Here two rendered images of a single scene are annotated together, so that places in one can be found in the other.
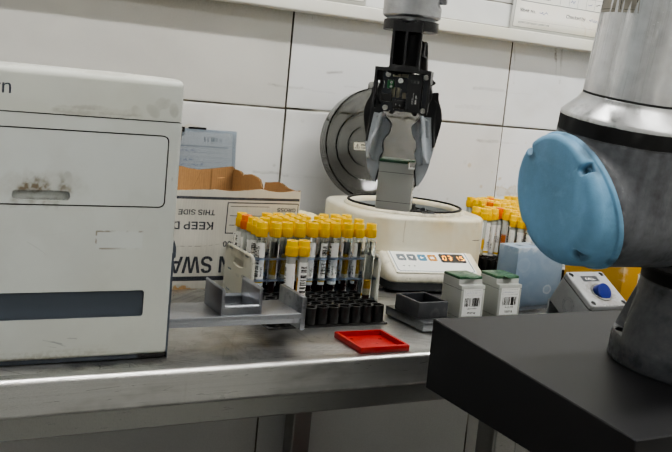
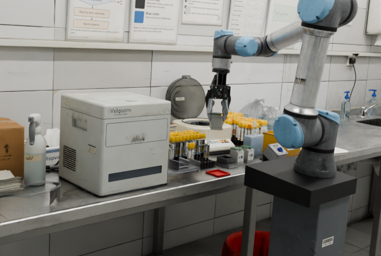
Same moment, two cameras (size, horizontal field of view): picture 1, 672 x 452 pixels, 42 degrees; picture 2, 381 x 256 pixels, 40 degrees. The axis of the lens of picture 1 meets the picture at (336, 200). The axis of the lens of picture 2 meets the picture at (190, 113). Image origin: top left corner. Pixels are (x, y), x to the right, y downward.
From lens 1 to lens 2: 0.99 m
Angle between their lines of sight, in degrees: 15
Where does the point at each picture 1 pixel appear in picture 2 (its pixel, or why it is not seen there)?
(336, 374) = (212, 184)
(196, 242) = not seen: hidden behind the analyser
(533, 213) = (278, 135)
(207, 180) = not seen: hidden behind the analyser
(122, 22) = (94, 61)
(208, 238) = not seen: hidden behind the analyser
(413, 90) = (225, 92)
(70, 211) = (144, 144)
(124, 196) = (157, 137)
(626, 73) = (302, 99)
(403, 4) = (220, 65)
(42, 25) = (68, 65)
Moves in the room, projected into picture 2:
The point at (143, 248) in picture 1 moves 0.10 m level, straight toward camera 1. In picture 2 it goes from (161, 152) to (173, 160)
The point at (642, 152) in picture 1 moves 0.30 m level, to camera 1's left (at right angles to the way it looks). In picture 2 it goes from (307, 119) to (220, 118)
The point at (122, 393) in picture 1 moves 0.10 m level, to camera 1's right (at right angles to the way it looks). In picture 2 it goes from (161, 196) to (190, 196)
